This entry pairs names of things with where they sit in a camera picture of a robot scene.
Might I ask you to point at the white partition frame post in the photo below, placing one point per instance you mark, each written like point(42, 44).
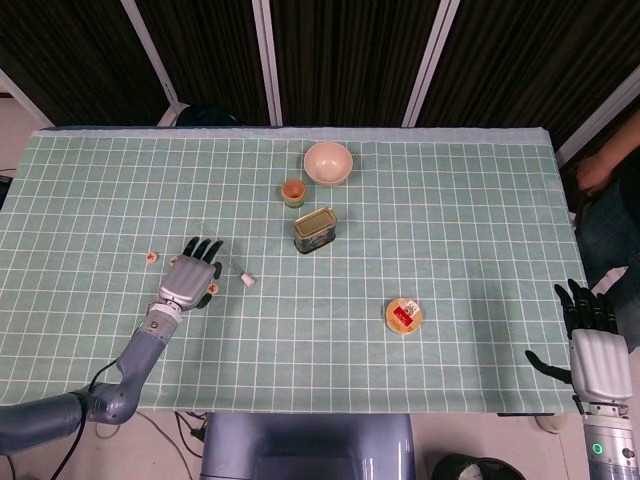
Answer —
point(150, 50)
point(600, 117)
point(430, 60)
point(20, 92)
point(267, 60)

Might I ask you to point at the green checkered tablecloth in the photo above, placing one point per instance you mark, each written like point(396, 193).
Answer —
point(350, 350)

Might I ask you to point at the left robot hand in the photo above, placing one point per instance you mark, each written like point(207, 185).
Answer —
point(187, 282)

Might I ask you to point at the bystander in dark clothes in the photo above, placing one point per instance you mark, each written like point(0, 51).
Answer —
point(610, 235)

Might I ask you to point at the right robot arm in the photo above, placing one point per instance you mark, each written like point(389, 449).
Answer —
point(612, 447)

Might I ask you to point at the dark luncheon meat tin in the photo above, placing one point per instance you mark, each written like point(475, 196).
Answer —
point(315, 227)

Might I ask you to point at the white shoe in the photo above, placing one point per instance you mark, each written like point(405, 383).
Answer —
point(550, 422)

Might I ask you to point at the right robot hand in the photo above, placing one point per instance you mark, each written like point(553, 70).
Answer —
point(602, 365)

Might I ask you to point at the dark bag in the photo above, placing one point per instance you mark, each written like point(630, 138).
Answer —
point(207, 115)

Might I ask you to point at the beige bowl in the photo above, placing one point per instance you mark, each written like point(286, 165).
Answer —
point(328, 164)

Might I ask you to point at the black box device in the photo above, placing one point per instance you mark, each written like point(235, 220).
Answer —
point(4, 192)

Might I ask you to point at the round tin red label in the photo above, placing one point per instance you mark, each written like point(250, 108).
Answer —
point(403, 316)

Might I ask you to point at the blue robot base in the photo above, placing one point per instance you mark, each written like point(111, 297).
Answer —
point(305, 445)

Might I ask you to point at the glass test tube white cap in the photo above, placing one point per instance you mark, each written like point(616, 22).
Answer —
point(248, 279)

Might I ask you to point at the small orange green cup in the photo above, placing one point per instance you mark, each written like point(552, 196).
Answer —
point(294, 192)

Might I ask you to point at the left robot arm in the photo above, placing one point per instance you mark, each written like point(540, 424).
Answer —
point(135, 360)

